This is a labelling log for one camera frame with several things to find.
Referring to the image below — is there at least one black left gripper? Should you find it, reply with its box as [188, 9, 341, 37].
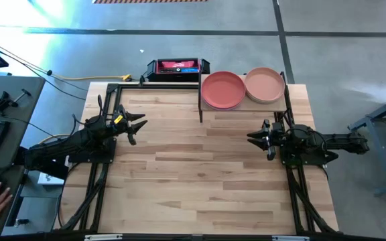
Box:
[108, 106, 149, 135]

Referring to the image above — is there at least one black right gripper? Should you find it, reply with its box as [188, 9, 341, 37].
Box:
[246, 118, 286, 151]

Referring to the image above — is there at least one peach orange plate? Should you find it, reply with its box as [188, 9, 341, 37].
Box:
[245, 66, 286, 103]

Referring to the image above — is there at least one terracotta red plate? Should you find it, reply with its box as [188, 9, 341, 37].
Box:
[201, 70, 247, 110]

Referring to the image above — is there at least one black and red toolbox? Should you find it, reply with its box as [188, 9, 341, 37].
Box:
[145, 57, 211, 83]

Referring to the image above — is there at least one black slanted beam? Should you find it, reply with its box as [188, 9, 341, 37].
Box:
[13, 157, 70, 180]

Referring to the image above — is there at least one white box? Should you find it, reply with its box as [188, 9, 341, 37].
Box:
[38, 160, 68, 185]

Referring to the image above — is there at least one grey metal stand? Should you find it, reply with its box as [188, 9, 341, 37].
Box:
[346, 87, 386, 197]

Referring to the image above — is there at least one grey desk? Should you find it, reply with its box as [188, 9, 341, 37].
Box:
[0, 75, 46, 237]

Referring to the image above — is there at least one black clamp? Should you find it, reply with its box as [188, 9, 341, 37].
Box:
[0, 88, 32, 113]

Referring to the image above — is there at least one wooden shelf with black frame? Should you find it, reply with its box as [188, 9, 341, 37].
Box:
[198, 70, 288, 124]

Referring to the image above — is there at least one black aluminium table frame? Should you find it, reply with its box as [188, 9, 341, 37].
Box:
[54, 82, 340, 235]

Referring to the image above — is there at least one yellow cable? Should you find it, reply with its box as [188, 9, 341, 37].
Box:
[50, 74, 133, 82]

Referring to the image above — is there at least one silver bracket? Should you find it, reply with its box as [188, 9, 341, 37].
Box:
[271, 235, 310, 241]
[84, 234, 123, 241]

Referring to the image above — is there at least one black floor cable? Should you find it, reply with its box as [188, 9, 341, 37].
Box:
[0, 35, 87, 101]

